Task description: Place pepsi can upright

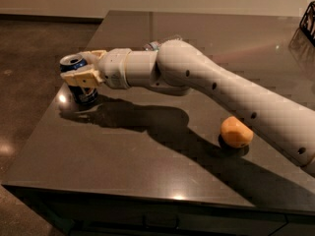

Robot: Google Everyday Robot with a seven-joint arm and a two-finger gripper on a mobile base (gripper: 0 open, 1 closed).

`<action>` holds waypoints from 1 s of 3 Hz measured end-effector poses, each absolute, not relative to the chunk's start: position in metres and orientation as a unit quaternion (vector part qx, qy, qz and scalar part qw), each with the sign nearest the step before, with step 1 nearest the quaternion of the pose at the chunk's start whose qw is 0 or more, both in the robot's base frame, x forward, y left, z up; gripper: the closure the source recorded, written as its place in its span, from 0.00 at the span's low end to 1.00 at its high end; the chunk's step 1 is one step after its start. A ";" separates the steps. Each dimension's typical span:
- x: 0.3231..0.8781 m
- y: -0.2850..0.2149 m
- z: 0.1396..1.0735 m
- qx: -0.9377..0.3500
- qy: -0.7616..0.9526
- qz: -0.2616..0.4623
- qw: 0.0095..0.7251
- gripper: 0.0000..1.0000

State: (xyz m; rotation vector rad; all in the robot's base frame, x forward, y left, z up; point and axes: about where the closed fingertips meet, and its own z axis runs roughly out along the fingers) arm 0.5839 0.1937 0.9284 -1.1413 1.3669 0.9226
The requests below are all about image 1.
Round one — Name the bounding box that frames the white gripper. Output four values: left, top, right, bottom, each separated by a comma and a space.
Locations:
61, 48, 131, 89

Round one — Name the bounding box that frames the blue pepsi can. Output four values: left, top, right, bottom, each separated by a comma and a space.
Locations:
60, 53, 97, 104

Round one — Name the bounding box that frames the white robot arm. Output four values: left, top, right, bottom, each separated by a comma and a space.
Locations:
60, 39, 315, 176

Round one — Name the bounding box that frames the clear plastic water bottle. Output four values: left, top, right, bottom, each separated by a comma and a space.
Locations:
143, 34, 182, 51

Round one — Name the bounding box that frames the dark cabinet under counter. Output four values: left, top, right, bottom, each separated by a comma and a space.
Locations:
4, 184, 315, 236

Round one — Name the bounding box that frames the orange fruit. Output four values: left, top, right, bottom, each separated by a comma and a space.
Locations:
220, 116, 254, 148

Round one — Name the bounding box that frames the black wire basket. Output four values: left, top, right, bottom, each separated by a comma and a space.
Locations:
299, 1, 315, 46

